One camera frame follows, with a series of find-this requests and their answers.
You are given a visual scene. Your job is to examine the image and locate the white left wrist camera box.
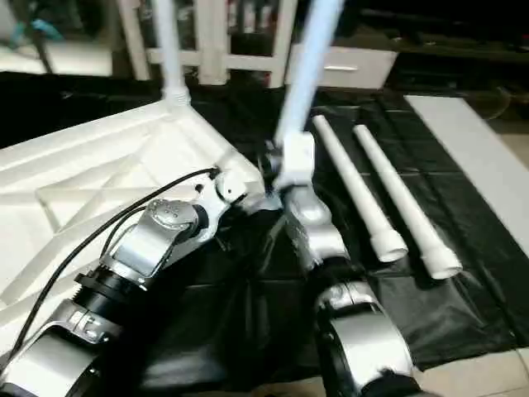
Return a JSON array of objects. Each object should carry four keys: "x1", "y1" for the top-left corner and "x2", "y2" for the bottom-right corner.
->
[{"x1": 195, "y1": 165, "x2": 250, "y2": 241}]

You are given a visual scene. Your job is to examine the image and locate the white side table board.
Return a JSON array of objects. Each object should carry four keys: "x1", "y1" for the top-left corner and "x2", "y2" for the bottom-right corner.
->
[{"x1": 403, "y1": 93, "x2": 529, "y2": 257}]

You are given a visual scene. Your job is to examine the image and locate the white low drawer unit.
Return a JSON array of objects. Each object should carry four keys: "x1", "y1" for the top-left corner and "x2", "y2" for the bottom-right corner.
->
[{"x1": 285, "y1": 45, "x2": 399, "y2": 90}]

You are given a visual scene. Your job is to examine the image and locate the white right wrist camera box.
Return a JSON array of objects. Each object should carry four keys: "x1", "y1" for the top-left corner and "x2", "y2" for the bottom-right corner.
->
[{"x1": 273, "y1": 132, "x2": 317, "y2": 194}]

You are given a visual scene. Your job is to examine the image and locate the white glass door cabinet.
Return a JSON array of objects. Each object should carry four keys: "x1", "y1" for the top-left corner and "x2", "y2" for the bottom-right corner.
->
[{"x1": 116, "y1": 0, "x2": 298, "y2": 88}]

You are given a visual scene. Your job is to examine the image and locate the teal plastic object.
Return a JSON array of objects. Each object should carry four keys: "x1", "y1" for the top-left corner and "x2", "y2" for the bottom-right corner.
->
[{"x1": 12, "y1": 17, "x2": 64, "y2": 44}]

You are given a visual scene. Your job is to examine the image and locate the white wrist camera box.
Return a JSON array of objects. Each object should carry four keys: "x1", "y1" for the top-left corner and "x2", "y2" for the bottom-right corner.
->
[
  {"x1": 273, "y1": 132, "x2": 317, "y2": 194},
  {"x1": 195, "y1": 165, "x2": 250, "y2": 241}
]

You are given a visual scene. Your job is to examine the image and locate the black plastic work mat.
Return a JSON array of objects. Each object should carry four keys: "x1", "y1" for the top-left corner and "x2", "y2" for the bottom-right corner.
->
[{"x1": 0, "y1": 70, "x2": 529, "y2": 391}]

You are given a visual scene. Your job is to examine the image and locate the white plastic table leg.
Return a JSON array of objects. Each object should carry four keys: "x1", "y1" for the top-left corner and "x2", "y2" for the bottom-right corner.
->
[
  {"x1": 151, "y1": 0, "x2": 193, "y2": 107},
  {"x1": 312, "y1": 115, "x2": 409, "y2": 265},
  {"x1": 271, "y1": 0, "x2": 345, "y2": 166},
  {"x1": 353, "y1": 124, "x2": 465, "y2": 281}
]

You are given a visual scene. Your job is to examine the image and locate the white plastic children's table top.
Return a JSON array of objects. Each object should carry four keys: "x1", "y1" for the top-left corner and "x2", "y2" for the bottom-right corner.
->
[{"x1": 0, "y1": 98, "x2": 270, "y2": 348}]

